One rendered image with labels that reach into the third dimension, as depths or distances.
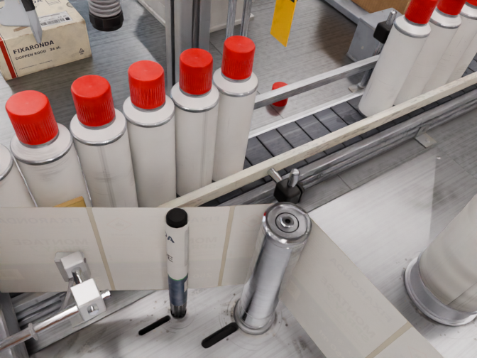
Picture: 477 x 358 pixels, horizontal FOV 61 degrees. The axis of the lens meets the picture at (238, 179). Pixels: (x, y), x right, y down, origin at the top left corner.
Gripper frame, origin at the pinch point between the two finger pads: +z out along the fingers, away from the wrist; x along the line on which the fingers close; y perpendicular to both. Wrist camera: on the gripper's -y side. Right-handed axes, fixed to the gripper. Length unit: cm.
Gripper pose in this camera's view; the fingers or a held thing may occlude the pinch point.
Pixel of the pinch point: (28, 22)
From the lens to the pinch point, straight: 87.7
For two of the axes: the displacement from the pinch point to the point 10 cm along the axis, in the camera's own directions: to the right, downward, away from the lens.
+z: -0.9, 6.2, 7.8
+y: -8.0, 4.2, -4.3
